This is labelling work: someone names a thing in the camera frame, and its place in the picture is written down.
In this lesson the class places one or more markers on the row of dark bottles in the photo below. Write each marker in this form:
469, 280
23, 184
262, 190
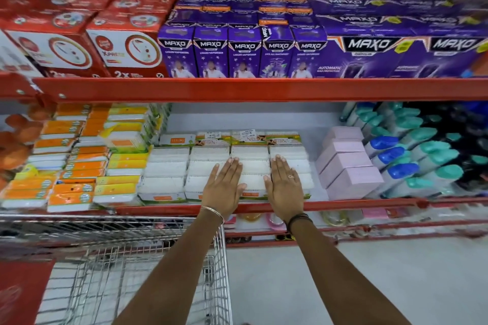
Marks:
465, 126

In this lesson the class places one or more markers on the bunch of orange hanging items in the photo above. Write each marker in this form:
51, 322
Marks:
17, 142

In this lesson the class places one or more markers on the stack of red white boxes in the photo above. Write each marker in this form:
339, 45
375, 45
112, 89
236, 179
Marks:
76, 24

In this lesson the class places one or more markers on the person's right middle finger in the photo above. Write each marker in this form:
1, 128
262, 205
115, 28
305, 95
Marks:
283, 166

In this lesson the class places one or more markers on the stack of white packets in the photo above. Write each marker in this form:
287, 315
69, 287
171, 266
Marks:
171, 168

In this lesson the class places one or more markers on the person's left hand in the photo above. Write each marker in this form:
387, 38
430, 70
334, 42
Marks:
223, 191

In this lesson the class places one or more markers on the stack of small purple boxes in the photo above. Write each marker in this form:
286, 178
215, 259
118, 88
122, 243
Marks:
244, 50

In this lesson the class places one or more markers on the person's right forearm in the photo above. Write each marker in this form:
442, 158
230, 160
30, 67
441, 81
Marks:
339, 279

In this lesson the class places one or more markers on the person's right little finger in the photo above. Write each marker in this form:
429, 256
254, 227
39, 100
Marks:
299, 180

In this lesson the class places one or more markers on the person's left forearm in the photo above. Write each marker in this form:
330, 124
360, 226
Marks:
175, 271

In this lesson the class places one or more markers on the red metal shelf rack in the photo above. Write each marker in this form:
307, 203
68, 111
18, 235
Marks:
244, 89

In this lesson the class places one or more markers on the stack of large purple boxes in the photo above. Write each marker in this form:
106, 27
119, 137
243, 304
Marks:
400, 31

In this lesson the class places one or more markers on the row of teal capped bottles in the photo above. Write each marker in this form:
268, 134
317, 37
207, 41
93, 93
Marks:
423, 145

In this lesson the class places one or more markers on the person's left little finger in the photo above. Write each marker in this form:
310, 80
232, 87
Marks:
212, 175

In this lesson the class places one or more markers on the person's left thumb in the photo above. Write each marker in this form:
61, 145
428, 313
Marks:
242, 189

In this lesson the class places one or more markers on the yellow coiled item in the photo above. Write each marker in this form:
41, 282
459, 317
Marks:
335, 218

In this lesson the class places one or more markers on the silver bangle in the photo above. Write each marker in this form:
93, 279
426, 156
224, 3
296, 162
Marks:
213, 212

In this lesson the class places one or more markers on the pink box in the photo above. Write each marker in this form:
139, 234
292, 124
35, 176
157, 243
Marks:
345, 147
347, 163
356, 182
345, 133

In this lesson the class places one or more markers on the person's left middle finger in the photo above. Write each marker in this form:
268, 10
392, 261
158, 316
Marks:
230, 168

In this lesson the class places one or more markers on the person's right thumb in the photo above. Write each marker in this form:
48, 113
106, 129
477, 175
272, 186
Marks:
268, 184

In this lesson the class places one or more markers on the person's right hand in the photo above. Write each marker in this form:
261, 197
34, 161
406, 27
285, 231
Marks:
286, 195

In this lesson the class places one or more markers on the white bottle blue cap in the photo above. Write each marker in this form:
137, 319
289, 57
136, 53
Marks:
389, 154
381, 142
400, 171

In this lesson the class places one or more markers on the stack of orange yellow packets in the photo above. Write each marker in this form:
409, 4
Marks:
76, 161

